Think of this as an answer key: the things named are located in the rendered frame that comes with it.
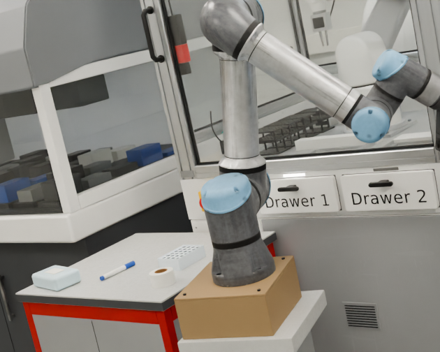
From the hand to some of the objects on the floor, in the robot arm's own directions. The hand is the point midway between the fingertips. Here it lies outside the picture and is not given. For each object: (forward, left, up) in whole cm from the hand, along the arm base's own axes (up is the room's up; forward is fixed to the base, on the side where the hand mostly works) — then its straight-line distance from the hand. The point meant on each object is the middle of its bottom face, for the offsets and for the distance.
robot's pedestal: (-19, +64, -104) cm, 123 cm away
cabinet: (+91, +34, -108) cm, 145 cm away
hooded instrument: (+153, +201, -111) cm, 276 cm away
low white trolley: (+39, +108, -106) cm, 156 cm away
